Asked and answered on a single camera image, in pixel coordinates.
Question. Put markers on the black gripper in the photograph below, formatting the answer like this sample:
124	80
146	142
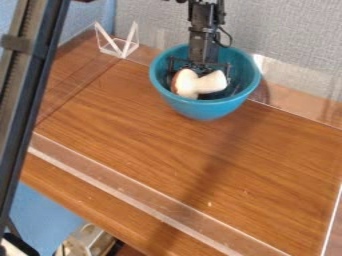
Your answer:
201	68

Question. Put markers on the brown white plush mushroom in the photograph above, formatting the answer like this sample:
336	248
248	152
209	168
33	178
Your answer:
188	85

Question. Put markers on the dark robot arm link foreground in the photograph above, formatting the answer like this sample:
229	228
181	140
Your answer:
29	46

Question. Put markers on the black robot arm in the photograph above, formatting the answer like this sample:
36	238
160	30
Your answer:
205	16

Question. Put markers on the blue bowl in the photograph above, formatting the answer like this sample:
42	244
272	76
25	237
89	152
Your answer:
213	105

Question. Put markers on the clear acrylic back barrier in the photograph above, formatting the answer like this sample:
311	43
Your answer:
285	99

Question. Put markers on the clear acrylic barrier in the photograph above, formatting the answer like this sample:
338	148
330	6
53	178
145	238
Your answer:
220	236
285	99

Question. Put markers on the clear acrylic front barrier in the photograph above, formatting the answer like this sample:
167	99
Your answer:
220	236

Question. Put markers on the grey metal box under table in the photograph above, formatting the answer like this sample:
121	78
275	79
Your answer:
86	241

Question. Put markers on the clear acrylic corner bracket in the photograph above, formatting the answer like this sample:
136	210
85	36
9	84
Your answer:
113	46

